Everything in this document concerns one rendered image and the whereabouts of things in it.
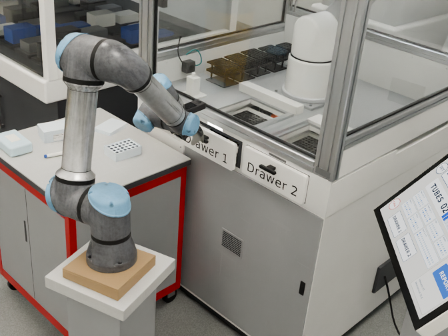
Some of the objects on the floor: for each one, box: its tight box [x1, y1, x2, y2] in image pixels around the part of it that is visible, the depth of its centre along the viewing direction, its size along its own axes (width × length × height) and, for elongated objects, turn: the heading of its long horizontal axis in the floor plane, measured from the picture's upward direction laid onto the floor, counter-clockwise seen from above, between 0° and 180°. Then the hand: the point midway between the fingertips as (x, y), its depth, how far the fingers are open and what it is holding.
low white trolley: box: [0, 108, 191, 336], centre depth 273 cm, size 58×62×76 cm
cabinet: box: [139, 127, 448, 336], centre depth 295 cm, size 95×103×80 cm
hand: (199, 137), depth 237 cm, fingers closed on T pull, 3 cm apart
